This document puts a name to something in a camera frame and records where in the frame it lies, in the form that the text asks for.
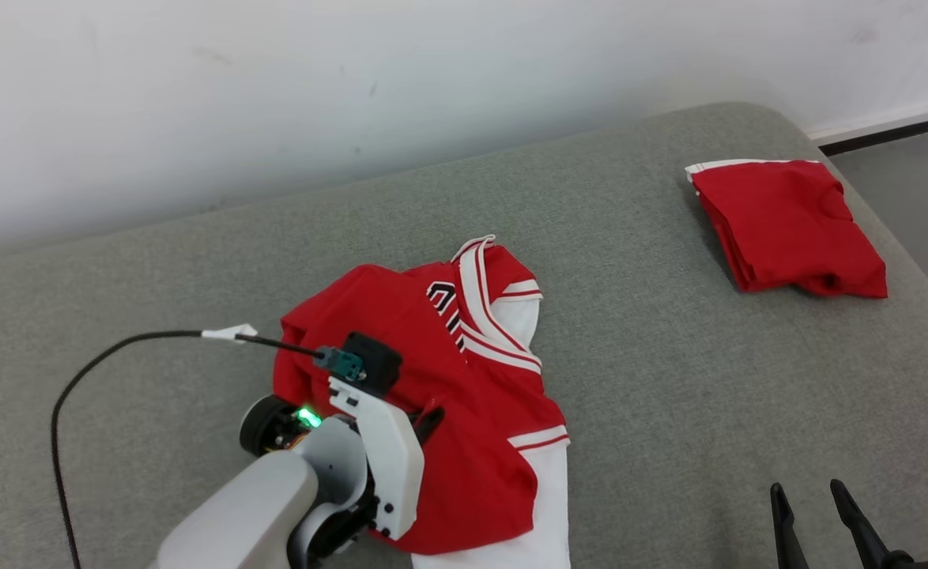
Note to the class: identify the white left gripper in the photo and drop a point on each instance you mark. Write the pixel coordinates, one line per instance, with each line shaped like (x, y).
(393, 466)

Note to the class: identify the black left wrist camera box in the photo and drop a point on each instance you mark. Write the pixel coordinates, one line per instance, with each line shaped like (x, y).
(377, 363)

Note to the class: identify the red shirt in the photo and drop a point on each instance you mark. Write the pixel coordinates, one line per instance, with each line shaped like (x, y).
(788, 229)

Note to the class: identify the red white basketball jersey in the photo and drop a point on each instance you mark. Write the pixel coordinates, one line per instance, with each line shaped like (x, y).
(464, 442)

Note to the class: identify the white and dark baseboard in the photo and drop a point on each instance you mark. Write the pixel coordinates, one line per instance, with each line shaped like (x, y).
(891, 126)

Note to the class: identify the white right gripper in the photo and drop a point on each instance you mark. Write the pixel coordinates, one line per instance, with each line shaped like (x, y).
(914, 563)

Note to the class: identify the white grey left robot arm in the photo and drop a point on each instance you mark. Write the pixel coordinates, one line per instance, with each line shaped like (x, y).
(235, 514)

